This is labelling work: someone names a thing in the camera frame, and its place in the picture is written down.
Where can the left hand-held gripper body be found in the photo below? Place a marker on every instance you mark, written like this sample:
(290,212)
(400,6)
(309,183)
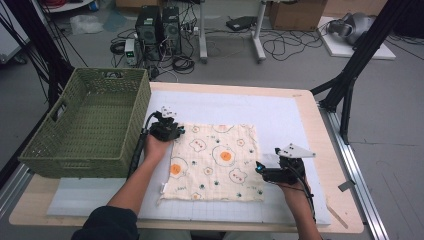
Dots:
(165,130)

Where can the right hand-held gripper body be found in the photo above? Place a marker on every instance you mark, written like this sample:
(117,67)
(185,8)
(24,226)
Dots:
(295,151)

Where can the cream printed cloth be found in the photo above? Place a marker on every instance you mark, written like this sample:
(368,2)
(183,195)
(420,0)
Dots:
(216,166)

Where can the green woven basket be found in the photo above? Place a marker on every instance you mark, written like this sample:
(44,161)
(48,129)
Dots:
(86,126)

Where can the person's left hand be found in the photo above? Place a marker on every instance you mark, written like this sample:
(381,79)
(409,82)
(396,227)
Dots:
(156,150)

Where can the person's right hand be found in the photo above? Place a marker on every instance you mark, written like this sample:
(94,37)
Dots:
(296,191)

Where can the white grid mat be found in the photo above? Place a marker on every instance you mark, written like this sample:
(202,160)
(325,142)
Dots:
(213,106)

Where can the grey tape piece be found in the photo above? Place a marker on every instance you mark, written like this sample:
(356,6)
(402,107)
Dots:
(346,186)

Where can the small grey power supply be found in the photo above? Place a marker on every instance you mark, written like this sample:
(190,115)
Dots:
(130,51)

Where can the white table leg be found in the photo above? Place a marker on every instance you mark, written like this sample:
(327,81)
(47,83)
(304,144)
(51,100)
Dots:
(203,36)
(257,40)

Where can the narrow black computer tower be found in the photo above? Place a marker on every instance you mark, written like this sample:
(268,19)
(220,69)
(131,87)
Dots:
(171,31)

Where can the wide black computer tower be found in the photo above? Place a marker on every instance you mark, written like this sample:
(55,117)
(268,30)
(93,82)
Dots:
(148,31)

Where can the person's grey trousers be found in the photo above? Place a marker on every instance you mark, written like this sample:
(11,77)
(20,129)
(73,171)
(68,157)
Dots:
(173,236)

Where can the person's dark sleeve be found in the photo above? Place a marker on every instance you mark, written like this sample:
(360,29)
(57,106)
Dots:
(106,225)

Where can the white floor board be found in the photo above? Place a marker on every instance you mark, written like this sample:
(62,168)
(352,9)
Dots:
(343,50)

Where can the black flat device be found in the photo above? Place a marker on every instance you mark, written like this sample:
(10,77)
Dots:
(241,23)

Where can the clear plastic bag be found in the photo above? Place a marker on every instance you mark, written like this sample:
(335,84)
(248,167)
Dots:
(86,25)

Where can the brown cardboard box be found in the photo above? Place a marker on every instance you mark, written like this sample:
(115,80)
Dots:
(296,15)

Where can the grey robot head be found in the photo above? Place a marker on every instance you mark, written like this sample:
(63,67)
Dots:
(356,26)

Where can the white cabinet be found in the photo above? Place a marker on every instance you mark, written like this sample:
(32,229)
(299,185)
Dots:
(10,43)

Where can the long aluminium rail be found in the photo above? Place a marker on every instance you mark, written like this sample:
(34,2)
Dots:
(358,173)

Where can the short aluminium rail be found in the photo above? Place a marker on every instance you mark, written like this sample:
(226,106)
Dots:
(13,188)

